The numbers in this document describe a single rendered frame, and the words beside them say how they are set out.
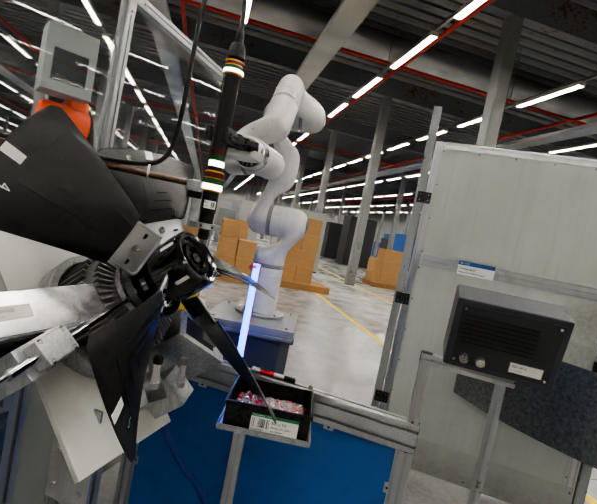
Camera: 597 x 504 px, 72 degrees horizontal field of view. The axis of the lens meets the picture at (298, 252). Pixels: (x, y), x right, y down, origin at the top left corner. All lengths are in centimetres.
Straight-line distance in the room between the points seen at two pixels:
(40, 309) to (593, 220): 257
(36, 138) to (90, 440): 52
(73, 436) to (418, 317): 211
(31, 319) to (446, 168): 232
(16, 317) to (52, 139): 27
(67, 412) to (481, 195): 231
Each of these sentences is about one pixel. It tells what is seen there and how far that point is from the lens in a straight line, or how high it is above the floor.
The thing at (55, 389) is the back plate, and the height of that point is 96.
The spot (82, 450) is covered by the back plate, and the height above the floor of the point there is 87.
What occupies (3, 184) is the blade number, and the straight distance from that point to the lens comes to 72.
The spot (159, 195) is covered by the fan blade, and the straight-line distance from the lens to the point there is 97.
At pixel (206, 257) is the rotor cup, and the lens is 87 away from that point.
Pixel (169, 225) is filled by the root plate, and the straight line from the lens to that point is 92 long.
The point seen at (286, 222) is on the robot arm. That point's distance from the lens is 153.
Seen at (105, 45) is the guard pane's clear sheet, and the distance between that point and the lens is 174.
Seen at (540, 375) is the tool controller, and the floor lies 108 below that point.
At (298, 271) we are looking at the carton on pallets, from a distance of 916.
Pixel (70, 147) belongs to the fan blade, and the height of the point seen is 137.
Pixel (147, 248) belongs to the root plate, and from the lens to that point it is 83.
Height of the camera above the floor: 132
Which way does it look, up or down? 3 degrees down
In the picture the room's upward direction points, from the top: 11 degrees clockwise
